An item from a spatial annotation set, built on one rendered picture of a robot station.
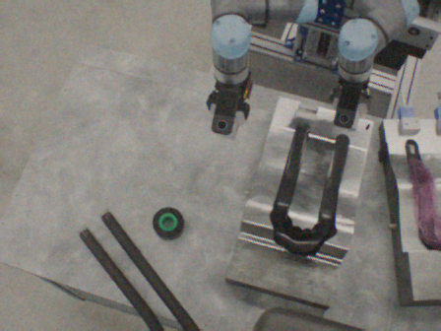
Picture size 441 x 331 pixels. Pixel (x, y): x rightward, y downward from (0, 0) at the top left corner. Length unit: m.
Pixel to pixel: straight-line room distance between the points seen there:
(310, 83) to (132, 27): 0.97
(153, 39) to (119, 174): 1.31
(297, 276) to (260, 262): 0.10
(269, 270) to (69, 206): 0.56
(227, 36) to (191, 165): 0.52
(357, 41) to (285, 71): 1.25
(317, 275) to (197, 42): 1.59
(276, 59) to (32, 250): 1.35
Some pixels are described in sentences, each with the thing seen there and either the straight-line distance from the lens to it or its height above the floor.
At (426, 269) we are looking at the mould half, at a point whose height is 0.91.
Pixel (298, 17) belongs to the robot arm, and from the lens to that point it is 1.13.
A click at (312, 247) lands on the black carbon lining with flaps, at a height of 0.88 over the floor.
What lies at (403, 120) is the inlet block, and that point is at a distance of 1.49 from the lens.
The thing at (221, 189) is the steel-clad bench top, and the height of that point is 0.80.
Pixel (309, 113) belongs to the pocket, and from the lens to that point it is 1.45.
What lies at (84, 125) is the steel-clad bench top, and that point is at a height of 0.80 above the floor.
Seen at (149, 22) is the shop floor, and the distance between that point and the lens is 2.73.
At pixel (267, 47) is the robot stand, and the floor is 0.23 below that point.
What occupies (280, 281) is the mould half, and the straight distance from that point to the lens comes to 1.30.
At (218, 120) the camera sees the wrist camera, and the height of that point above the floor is 1.09.
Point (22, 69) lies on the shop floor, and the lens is 2.74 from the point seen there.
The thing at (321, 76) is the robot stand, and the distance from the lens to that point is 2.31.
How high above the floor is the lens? 2.13
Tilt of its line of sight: 67 degrees down
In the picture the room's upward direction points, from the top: 2 degrees counter-clockwise
